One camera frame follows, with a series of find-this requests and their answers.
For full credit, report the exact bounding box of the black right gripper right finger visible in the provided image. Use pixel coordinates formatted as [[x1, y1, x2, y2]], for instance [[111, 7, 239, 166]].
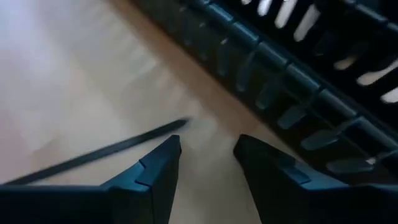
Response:
[[233, 134, 398, 224]]

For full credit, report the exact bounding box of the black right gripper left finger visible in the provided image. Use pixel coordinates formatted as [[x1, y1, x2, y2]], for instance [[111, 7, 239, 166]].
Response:
[[0, 134, 182, 224]]

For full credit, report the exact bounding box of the black zip tie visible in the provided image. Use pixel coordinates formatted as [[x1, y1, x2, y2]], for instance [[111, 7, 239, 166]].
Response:
[[4, 117, 191, 187]]

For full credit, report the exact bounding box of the black slotted cable tray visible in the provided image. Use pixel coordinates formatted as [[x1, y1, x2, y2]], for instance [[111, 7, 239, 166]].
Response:
[[132, 0, 398, 185]]

